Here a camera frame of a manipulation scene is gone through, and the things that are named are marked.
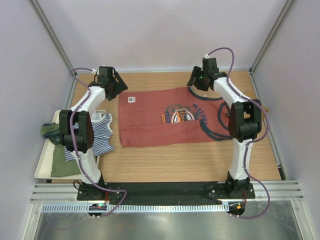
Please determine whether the red graphic tank top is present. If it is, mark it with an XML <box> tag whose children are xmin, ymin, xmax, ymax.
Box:
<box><xmin>118</xmin><ymin>87</ymin><xmax>231</xmax><ymax>148</ymax></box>

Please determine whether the tan brown tank top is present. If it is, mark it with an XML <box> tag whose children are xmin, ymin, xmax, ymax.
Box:
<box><xmin>244</xmin><ymin>90</ymin><xmax>269</xmax><ymax>113</ymax></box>

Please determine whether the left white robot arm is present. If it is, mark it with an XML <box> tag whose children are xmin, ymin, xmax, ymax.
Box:
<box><xmin>59</xmin><ymin>66</ymin><xmax>128</xmax><ymax>200</ymax></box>

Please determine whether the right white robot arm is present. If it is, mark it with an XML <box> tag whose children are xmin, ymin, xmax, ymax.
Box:
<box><xmin>187</xmin><ymin>55</ymin><xmax>262</xmax><ymax>198</ymax></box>

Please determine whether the olive green tank top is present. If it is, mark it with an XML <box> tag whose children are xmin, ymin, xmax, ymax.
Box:
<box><xmin>40</xmin><ymin>123</ymin><xmax>80</xmax><ymax>178</ymax></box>

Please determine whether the blue white striped top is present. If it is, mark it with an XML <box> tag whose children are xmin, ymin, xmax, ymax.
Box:
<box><xmin>63</xmin><ymin>112</ymin><xmax>115</xmax><ymax>162</ymax></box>

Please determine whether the white plastic tray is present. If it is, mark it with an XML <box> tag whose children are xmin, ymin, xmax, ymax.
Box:
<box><xmin>33</xmin><ymin>109</ymin><xmax>106</xmax><ymax>180</ymax></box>

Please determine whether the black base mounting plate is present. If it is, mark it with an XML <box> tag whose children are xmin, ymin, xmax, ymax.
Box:
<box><xmin>73</xmin><ymin>180</ymin><xmax>256</xmax><ymax>214</ymax></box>

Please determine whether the left aluminium frame post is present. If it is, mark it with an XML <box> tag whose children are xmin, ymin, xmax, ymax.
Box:
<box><xmin>29</xmin><ymin>0</ymin><xmax>74</xmax><ymax>76</ymax></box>

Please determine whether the aluminium frame post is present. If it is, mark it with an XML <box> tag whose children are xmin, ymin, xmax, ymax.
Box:
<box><xmin>249</xmin><ymin>0</ymin><xmax>296</xmax><ymax>75</ymax></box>
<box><xmin>29</xmin><ymin>0</ymin><xmax>74</xmax><ymax>76</ymax></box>

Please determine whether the right aluminium frame post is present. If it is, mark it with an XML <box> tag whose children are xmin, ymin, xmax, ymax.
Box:
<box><xmin>249</xmin><ymin>0</ymin><xmax>296</xmax><ymax>75</ymax></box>

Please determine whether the slotted grey cable duct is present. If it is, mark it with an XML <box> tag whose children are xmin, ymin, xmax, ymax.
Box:
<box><xmin>41</xmin><ymin>203</ymin><xmax>229</xmax><ymax>214</ymax></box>

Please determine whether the aluminium front rail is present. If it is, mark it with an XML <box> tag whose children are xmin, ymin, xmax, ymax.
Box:
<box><xmin>30</xmin><ymin>183</ymin><xmax>78</xmax><ymax>204</ymax></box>

